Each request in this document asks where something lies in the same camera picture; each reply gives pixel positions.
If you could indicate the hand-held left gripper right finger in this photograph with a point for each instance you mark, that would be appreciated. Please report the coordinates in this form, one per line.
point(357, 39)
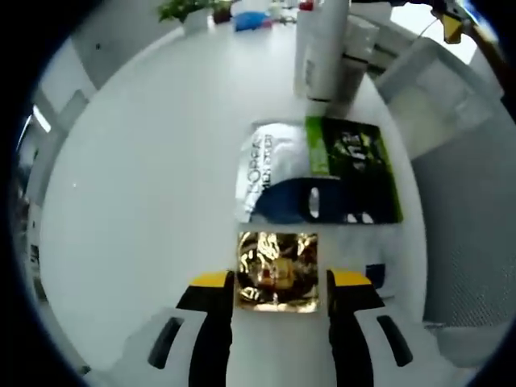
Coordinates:
point(350, 334)

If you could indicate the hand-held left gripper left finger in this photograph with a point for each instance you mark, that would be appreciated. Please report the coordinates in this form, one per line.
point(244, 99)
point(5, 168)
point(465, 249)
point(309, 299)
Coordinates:
point(213, 334)

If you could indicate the gold foil skincare sachet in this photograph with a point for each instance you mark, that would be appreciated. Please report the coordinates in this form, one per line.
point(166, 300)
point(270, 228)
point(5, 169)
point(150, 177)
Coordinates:
point(278, 274)

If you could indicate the white slim skincare bottle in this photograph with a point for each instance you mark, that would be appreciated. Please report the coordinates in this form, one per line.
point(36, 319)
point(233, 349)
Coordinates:
point(360, 40)

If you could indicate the white skincare tube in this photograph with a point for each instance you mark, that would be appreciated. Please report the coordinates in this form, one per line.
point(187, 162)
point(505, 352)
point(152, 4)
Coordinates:
point(328, 52)

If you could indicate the silver blue skincare sachet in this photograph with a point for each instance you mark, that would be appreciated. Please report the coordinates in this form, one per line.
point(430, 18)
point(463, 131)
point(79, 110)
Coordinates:
point(278, 161)

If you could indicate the small clear plastic bag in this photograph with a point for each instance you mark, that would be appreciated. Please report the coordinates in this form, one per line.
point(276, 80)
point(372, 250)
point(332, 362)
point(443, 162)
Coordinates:
point(375, 276)

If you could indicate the grey mesh office chair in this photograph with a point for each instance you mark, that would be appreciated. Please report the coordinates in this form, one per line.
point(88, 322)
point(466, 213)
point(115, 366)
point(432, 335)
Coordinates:
point(455, 242)

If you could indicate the blue plastic packet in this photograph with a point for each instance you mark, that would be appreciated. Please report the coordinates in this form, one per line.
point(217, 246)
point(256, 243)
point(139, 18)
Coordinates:
point(252, 21)

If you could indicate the dark red plant pot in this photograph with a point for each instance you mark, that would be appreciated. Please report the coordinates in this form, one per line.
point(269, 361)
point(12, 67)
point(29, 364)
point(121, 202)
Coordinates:
point(221, 15)

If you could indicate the white plant pot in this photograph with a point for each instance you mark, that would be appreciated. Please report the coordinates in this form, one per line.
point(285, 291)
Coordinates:
point(196, 22)

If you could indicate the green potted plant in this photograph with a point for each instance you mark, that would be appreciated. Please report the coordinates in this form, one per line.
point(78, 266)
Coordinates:
point(177, 8)

